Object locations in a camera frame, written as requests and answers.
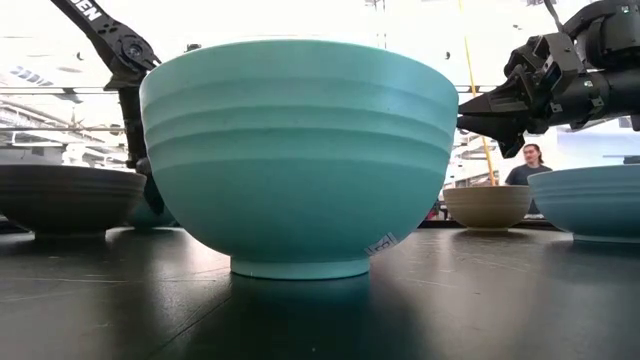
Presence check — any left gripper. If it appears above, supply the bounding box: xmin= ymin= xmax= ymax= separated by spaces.
xmin=133 ymin=155 xmax=167 ymax=217

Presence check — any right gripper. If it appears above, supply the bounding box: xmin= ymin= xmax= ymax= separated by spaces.
xmin=456 ymin=47 xmax=551 ymax=160

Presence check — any dark teal bowl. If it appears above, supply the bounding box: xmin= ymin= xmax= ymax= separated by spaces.
xmin=125 ymin=197 xmax=179 ymax=230

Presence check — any black bowl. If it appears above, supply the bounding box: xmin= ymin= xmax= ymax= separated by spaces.
xmin=0 ymin=164 xmax=148 ymax=237

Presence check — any beige bowl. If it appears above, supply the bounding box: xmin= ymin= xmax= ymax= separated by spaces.
xmin=442 ymin=184 xmax=533 ymax=232

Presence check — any blue bowl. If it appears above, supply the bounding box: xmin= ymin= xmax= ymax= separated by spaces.
xmin=527 ymin=164 xmax=640 ymax=245

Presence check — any light teal bowl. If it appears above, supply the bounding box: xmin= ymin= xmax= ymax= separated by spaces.
xmin=139 ymin=39 xmax=460 ymax=281

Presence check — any person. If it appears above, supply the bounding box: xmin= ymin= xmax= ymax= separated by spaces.
xmin=504 ymin=143 xmax=554 ymax=217

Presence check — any yellow cable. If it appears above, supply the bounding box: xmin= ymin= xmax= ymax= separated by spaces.
xmin=457 ymin=0 xmax=498 ymax=187

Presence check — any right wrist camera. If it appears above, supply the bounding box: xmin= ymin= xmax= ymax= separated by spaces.
xmin=530 ymin=32 xmax=586 ymax=104

